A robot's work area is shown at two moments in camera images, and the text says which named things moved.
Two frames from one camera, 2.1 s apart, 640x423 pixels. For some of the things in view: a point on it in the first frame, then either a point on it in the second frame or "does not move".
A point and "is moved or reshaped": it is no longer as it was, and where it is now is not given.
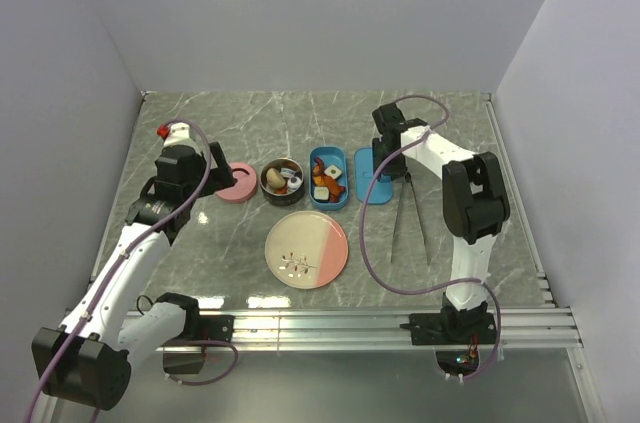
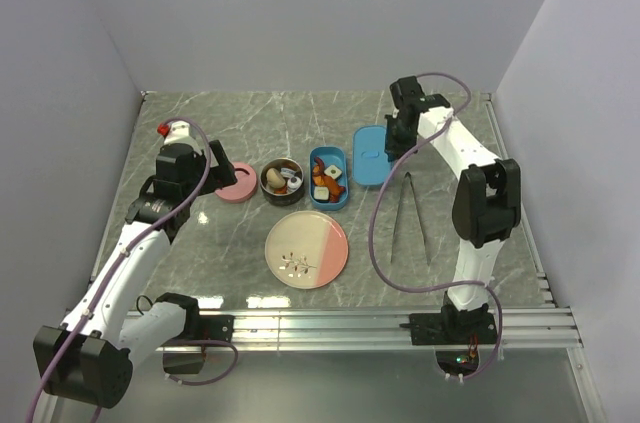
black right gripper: (397, 171) -> (391, 146)
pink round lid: (246, 179) does not move
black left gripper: (221, 176) does not move
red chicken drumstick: (335, 190) does not move
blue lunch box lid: (363, 178) is moved or reshaped
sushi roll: (321, 194) does not move
